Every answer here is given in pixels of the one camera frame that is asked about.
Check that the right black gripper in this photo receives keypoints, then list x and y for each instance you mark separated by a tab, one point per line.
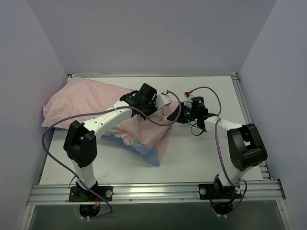
182	115

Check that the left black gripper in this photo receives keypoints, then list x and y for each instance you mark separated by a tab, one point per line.
148	108

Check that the blue pink printed pillowcase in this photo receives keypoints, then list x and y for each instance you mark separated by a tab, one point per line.
81	100

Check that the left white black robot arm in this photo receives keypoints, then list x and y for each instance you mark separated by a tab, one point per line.
80	143

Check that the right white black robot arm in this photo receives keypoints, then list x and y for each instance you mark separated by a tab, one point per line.
246	148

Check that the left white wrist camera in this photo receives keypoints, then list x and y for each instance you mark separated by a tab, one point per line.
162	100

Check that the right side aluminium rail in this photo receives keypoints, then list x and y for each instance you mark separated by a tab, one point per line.
248	119

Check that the aluminium rail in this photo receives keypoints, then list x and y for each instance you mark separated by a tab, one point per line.
152	193
99	75
248	119

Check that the back aluminium rail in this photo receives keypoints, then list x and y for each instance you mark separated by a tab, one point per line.
99	75

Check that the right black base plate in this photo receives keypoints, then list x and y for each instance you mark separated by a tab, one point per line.
212	191

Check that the front aluminium rail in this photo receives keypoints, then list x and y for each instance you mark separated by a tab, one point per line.
152	193

